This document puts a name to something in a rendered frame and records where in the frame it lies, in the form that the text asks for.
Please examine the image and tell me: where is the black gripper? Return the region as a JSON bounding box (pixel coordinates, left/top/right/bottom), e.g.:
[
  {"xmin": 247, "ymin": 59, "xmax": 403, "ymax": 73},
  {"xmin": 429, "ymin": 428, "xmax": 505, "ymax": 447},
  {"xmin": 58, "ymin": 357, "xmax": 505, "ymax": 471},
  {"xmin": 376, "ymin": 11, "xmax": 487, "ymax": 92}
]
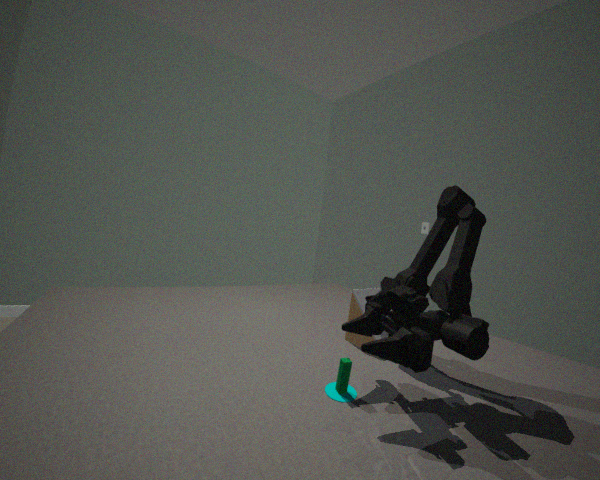
[{"xmin": 342, "ymin": 302, "xmax": 434, "ymax": 373}]

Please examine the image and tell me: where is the cyan circle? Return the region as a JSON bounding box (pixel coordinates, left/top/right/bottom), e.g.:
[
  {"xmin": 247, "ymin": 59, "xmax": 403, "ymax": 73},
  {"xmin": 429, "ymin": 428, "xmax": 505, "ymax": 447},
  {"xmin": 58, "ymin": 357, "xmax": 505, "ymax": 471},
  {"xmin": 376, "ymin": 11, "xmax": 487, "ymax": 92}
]
[{"xmin": 325, "ymin": 382, "xmax": 357, "ymax": 403}]

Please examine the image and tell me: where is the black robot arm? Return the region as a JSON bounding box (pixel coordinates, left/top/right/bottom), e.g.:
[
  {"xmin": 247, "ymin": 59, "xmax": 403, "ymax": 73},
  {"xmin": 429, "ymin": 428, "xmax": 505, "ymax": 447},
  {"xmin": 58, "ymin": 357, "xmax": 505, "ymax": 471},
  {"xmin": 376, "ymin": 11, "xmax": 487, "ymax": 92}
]
[{"xmin": 365, "ymin": 186, "xmax": 489, "ymax": 361}]

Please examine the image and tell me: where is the green rectangular post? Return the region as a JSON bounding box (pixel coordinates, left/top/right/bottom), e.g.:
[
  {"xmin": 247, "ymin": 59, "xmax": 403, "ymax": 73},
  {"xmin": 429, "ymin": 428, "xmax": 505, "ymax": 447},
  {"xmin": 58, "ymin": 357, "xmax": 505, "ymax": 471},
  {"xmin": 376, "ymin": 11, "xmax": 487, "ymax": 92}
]
[{"xmin": 335, "ymin": 358, "xmax": 352, "ymax": 394}]

